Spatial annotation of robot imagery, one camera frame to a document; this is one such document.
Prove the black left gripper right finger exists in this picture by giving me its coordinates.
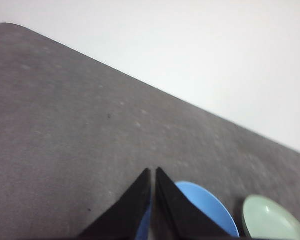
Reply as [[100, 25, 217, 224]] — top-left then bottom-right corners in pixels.
[[149, 166, 238, 240]]

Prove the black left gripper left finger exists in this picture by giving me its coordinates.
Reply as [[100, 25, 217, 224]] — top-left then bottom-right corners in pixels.
[[77, 167, 153, 240]]

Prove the blue bowl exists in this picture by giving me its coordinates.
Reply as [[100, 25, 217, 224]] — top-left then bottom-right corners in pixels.
[[136, 181, 240, 240]]

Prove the green plate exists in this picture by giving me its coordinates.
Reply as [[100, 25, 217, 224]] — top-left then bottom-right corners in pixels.
[[241, 194, 300, 240]]

